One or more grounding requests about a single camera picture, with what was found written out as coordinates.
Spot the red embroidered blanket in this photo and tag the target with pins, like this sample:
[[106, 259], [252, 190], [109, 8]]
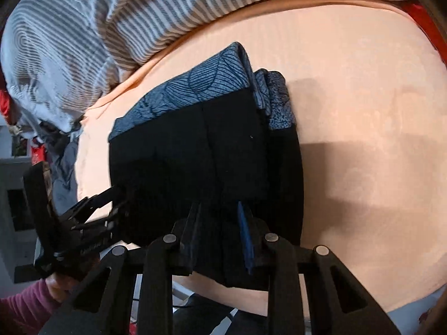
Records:
[[424, 21]]

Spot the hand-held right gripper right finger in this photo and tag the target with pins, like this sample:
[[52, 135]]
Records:
[[244, 237]]

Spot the small red item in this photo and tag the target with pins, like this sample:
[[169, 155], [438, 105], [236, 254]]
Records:
[[37, 155]]

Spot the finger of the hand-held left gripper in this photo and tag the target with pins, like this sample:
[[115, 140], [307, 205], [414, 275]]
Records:
[[111, 221], [104, 197]]

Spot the person's left forearm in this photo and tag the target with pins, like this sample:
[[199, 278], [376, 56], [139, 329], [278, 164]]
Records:
[[24, 310]]

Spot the grey white striped duvet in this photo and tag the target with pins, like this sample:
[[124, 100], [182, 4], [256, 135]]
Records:
[[104, 24]]

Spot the person's left hand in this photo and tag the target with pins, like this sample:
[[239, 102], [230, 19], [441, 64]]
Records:
[[59, 288]]

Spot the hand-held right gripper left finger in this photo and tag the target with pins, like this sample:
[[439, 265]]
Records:
[[193, 230]]

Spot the dark cloth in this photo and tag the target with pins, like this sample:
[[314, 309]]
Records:
[[209, 317]]

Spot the black pants with blue pattern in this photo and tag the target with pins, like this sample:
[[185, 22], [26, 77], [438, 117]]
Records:
[[209, 146]]

